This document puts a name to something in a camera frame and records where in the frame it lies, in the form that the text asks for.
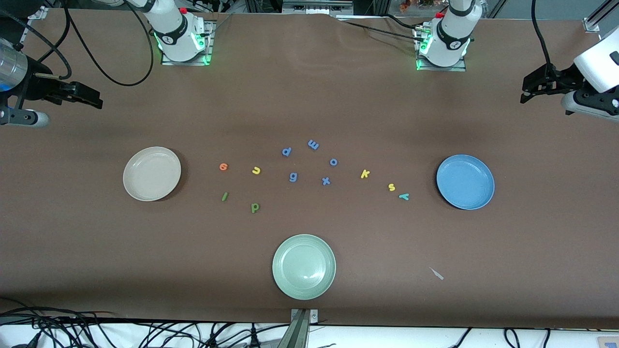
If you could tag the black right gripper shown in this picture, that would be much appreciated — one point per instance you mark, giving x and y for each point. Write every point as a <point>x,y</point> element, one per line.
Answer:
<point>35,86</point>

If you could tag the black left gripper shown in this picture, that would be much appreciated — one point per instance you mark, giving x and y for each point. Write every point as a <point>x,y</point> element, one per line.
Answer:
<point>565,79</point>

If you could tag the yellow letter k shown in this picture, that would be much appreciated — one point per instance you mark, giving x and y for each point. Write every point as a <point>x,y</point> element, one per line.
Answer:
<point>364,174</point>

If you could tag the green letter p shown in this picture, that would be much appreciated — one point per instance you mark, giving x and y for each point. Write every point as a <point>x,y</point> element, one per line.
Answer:
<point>255,208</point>

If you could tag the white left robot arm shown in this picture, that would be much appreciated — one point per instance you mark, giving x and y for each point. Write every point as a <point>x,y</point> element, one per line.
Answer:
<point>449,38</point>

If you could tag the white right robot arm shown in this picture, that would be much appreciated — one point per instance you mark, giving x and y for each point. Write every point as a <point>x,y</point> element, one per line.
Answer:
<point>176,34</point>

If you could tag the beige brown plate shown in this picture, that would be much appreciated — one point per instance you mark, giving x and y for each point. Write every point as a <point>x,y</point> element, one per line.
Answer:
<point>152,174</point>

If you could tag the blue plate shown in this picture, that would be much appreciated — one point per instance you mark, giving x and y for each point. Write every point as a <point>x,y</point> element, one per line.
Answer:
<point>465,182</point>

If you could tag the blue letter d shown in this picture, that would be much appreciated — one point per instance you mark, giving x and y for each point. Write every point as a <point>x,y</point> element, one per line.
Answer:
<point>286,152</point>

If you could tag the small grey tape scrap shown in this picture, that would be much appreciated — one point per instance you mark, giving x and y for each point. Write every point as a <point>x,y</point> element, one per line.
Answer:
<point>436,273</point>

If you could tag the brown paper table cover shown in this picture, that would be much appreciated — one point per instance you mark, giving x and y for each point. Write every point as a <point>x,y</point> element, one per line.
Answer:
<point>309,96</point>

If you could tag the blue letter m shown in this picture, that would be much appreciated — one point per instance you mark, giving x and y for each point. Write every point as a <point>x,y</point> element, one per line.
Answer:
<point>313,144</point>

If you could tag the tan cardboard box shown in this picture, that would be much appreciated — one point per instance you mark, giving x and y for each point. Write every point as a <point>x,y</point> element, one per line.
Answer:
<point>609,342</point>

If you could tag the pale green plate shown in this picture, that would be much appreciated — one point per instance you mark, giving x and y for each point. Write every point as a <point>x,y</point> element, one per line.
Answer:
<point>303,267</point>

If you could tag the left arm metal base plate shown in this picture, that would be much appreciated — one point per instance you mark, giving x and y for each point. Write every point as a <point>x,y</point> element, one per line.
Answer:
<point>459,67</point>

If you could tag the large aluminium corner rail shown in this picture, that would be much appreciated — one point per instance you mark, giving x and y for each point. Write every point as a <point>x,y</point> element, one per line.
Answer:
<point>592,24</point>

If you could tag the small aluminium corner bracket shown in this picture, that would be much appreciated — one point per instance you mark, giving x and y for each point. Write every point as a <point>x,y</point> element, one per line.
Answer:
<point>38,12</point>

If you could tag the grey metal frame piece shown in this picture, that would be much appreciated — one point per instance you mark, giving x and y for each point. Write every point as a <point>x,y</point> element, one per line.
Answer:
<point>316,7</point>

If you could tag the silver post bracket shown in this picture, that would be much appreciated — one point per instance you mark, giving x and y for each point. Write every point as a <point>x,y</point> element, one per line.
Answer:
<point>313,316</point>

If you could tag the aluminium profile post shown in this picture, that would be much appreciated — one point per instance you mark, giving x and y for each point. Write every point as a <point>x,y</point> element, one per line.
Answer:
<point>297,333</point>

